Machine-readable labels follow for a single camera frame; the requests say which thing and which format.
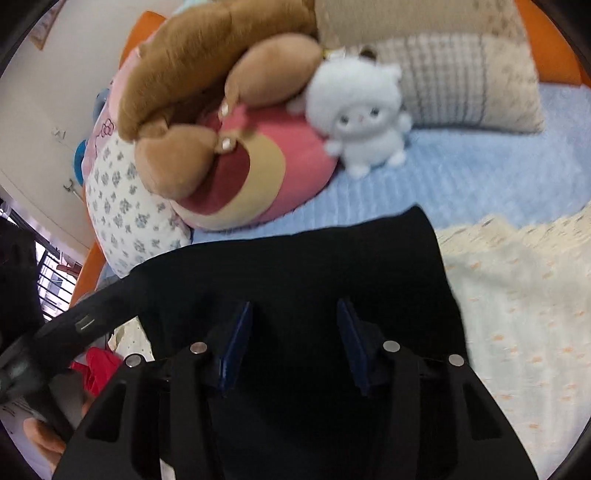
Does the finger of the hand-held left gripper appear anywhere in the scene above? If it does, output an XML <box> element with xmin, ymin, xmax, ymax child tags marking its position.
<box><xmin>37</xmin><ymin>272</ymin><xmax>148</xmax><ymax>365</ymax></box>

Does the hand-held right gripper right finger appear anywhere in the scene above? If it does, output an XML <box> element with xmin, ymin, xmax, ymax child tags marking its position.
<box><xmin>336</xmin><ymin>298</ymin><xmax>539</xmax><ymax>480</ymax></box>

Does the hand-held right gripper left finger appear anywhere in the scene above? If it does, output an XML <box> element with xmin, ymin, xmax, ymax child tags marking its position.
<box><xmin>53</xmin><ymin>302</ymin><xmax>254</xmax><ymax>480</ymax></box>

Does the black garment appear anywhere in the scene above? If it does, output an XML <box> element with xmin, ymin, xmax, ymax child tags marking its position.
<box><xmin>124</xmin><ymin>205</ymin><xmax>472</xmax><ymax>480</ymax></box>

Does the person's left hand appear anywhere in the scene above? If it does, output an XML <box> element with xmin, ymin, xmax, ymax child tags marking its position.
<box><xmin>23</xmin><ymin>399</ymin><xmax>93</xmax><ymax>464</ymax></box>

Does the red zip jacket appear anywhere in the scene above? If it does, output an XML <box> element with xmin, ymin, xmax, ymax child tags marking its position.
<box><xmin>69</xmin><ymin>346</ymin><xmax>123</xmax><ymax>398</ymax></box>

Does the window grille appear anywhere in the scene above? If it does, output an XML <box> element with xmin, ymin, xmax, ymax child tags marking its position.
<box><xmin>28</xmin><ymin>240</ymin><xmax>86</xmax><ymax>324</ymax></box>

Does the dark cloth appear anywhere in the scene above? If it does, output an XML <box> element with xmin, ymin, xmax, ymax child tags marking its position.
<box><xmin>0</xmin><ymin>203</ymin><xmax>44</xmax><ymax>342</ymax></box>

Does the white floral pillow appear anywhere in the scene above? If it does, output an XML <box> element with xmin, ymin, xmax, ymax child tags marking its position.
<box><xmin>85</xmin><ymin>136</ymin><xmax>192</xmax><ymax>280</ymax></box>

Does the cream dotted blanket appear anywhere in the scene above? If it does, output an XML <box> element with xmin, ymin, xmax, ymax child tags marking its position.
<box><xmin>436</xmin><ymin>203</ymin><xmax>591</xmax><ymax>480</ymax></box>

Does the pink round plush toy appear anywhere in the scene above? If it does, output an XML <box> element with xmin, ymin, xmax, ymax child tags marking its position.
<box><xmin>168</xmin><ymin>99</ymin><xmax>340</xmax><ymax>232</ymax></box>

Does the pink printed pillow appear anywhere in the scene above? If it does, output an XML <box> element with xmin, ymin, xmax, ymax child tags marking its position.
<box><xmin>81</xmin><ymin>46</ymin><xmax>144</xmax><ymax>185</ymax></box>

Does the light blue bedsheet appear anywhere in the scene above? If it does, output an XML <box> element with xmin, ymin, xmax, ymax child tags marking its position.
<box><xmin>99</xmin><ymin>83</ymin><xmax>591</xmax><ymax>282</ymax></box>

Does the white cat plush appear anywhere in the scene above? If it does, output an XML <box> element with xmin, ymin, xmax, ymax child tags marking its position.
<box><xmin>286</xmin><ymin>58</ymin><xmax>414</xmax><ymax>178</ymax></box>

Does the beige patchwork pillow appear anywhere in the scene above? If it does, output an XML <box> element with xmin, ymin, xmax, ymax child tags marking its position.
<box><xmin>314</xmin><ymin>0</ymin><xmax>546</xmax><ymax>134</ymax></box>

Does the brown teddy bear plush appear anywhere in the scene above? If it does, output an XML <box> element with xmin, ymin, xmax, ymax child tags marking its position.
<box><xmin>115</xmin><ymin>0</ymin><xmax>324</xmax><ymax>199</ymax></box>

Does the wall paper sheet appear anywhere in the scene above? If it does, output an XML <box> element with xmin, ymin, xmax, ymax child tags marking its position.
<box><xmin>28</xmin><ymin>14</ymin><xmax>61</xmax><ymax>51</ymax></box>

